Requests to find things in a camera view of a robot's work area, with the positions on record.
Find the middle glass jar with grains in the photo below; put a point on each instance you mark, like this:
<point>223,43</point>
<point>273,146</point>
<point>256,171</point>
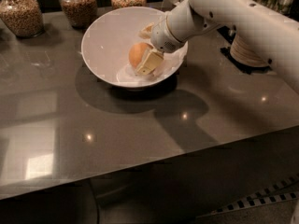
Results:
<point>80,13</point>

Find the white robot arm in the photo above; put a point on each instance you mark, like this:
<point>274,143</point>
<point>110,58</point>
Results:
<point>272,36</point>

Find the black wire rack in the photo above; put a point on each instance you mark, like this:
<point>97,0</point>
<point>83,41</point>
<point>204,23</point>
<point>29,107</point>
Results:
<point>229,35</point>

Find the orange fruit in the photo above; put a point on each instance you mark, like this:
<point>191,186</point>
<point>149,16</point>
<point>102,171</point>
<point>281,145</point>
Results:
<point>136,53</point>

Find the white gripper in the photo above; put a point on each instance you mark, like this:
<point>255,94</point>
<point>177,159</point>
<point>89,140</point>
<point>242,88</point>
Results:
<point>163,36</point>

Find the glass jar with grains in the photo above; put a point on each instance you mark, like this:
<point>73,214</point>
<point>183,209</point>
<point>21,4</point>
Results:
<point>80,13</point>
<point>22,17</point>

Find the left glass jar with grains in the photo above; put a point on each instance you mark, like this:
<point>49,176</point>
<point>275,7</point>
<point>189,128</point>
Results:
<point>22,17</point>

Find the large white bowl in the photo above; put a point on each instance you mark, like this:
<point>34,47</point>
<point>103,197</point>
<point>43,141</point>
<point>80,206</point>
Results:
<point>106,44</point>

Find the stack of white plates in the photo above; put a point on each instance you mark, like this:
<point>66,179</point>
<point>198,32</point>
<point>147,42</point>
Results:
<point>242,52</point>

